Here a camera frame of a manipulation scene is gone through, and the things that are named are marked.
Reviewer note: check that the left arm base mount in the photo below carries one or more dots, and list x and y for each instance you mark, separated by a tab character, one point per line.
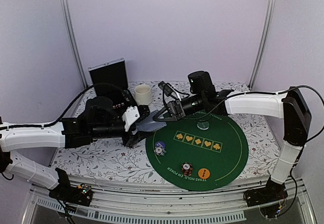
79	195

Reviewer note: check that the left aluminium frame post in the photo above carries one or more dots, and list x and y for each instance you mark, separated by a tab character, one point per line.
73	43

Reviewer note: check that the aluminium frame post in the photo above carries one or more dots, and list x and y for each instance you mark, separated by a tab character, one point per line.
73	43
262	44

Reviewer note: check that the poker chip row right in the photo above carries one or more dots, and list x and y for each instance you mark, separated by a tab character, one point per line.
128	97

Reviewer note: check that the small poker chip stack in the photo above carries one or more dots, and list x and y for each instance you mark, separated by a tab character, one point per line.
160	151

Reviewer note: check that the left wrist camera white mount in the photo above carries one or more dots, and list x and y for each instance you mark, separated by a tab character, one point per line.
134	114

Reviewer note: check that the green round poker mat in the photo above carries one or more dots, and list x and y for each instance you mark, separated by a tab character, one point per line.
223	149

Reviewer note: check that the clear dealer button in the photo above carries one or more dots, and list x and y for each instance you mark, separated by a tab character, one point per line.
203	125

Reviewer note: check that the right aluminium frame post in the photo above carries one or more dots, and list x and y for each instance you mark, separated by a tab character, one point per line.
262	44

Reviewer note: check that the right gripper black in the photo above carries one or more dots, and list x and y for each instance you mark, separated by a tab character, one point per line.
175	108

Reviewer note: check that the white ceramic cup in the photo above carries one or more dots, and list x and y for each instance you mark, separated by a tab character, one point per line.
143	94

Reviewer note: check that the red dice row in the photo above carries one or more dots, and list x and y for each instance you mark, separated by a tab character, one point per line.
119	105

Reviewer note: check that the aluminium poker chip case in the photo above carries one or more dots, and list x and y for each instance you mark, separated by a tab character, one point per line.
111	79

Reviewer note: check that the purple small blind button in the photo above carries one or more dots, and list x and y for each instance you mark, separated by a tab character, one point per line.
160	144

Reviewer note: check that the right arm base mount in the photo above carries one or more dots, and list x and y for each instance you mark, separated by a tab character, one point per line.
269	193

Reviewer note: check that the blue playing card deck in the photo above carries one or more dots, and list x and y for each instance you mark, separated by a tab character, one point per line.
148	124

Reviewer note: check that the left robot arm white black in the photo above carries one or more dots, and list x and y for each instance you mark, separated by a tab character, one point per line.
99	120

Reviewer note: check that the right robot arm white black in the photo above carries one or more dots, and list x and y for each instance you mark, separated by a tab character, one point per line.
288	105

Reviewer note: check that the orange big blind button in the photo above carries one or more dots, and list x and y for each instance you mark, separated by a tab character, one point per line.
204	173

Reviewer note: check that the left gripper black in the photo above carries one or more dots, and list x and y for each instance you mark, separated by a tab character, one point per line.
132	139

